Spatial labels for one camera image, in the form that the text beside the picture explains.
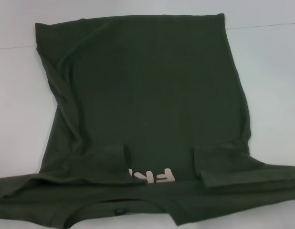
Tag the dark green printed T-shirt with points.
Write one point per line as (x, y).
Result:
(142, 95)

